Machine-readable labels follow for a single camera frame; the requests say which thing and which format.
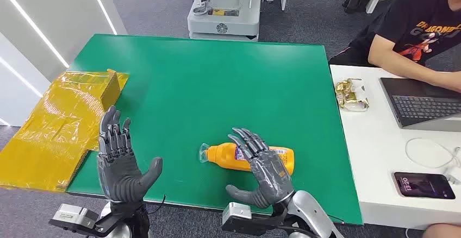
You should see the green table mat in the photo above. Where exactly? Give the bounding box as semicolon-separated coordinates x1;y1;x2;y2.
66;33;364;226

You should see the orange bottle with clear cap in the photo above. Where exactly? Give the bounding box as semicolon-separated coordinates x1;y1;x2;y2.
198;142;295;176

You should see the white table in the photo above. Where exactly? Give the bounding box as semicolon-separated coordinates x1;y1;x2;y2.
329;64;461;230

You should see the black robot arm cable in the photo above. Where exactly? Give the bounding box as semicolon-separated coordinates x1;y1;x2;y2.
147;194;167;216

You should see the crumpled gold snack wrapper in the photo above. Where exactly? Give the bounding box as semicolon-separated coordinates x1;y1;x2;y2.
334;78;370;113

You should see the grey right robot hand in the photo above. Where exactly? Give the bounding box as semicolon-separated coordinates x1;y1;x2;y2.
226;127;294;209

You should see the person's bare knee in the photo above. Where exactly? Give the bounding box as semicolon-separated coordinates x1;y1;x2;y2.
419;223;461;238

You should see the white charging cable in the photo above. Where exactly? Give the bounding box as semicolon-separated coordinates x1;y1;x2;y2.
404;137;461;186

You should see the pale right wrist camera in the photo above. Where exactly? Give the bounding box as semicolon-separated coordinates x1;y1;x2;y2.
221;202;280;236

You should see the dark grey laptop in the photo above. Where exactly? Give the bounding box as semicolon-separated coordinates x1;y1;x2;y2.
379;77;461;133

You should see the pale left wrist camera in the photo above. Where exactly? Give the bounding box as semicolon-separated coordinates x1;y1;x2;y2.
48;203;121;238

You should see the yellow plastic-wrapped cardboard box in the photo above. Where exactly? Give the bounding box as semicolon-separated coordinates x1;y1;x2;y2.
0;68;129;193

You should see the person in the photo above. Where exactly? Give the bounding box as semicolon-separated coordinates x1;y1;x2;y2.
328;0;461;93

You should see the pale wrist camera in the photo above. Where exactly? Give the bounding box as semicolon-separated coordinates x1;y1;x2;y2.
48;203;121;238
221;202;280;236

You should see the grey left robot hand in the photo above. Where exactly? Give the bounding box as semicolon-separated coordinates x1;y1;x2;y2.
96;105;164;204

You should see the black smartphone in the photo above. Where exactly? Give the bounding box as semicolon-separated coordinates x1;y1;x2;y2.
393;171;456;200

